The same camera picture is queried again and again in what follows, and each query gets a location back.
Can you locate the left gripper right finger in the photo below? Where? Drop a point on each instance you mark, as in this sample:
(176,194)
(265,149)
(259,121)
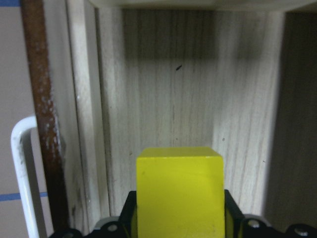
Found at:
(239,225)

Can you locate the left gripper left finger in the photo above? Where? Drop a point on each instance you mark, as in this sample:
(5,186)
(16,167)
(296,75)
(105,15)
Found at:
(122,226)

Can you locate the yellow wooden block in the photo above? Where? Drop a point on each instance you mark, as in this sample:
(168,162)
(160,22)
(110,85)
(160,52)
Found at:
(180,193)

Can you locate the light wooden drawer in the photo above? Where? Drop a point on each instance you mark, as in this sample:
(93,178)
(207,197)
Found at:
(108,82)

